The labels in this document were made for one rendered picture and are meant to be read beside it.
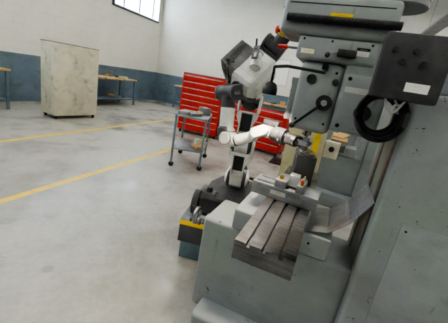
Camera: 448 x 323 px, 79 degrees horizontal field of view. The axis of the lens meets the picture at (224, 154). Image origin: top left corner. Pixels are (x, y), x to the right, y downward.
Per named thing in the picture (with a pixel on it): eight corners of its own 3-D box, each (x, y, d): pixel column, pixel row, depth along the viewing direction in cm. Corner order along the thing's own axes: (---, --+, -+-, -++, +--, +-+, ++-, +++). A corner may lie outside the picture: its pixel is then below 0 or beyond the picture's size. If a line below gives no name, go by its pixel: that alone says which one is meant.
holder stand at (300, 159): (291, 181, 178) (298, 152, 172) (290, 172, 199) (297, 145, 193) (309, 186, 176) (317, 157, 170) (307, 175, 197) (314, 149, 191)
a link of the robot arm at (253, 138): (268, 133, 149) (247, 140, 157) (275, 136, 156) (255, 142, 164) (266, 122, 150) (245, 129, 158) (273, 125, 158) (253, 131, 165)
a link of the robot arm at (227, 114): (213, 143, 170) (216, 106, 168) (225, 142, 181) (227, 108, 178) (228, 145, 164) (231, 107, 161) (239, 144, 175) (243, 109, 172)
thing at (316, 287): (189, 301, 172) (203, 216, 156) (211, 271, 201) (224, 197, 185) (321, 366, 146) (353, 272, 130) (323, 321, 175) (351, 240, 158)
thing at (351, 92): (328, 130, 125) (344, 71, 118) (330, 125, 147) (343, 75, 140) (373, 139, 119) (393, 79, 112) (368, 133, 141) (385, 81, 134)
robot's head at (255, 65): (249, 72, 165) (249, 63, 157) (252, 58, 168) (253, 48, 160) (259, 74, 164) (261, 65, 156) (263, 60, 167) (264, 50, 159)
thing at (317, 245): (230, 227, 149) (234, 208, 146) (249, 205, 181) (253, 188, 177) (325, 263, 133) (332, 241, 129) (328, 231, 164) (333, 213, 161)
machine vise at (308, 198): (250, 191, 151) (254, 172, 148) (259, 183, 165) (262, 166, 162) (315, 212, 138) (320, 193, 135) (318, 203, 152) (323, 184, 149)
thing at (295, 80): (283, 118, 142) (293, 76, 137) (285, 117, 146) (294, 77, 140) (291, 119, 141) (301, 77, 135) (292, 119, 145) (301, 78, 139)
